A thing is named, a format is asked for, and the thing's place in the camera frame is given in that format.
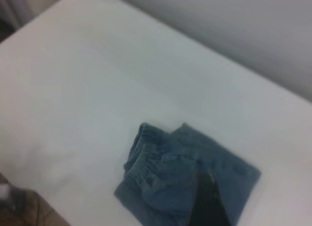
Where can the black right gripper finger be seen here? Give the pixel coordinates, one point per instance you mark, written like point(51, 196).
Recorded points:
point(207, 204)

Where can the blue denim pants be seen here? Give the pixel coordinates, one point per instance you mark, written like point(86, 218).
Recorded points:
point(158, 170)

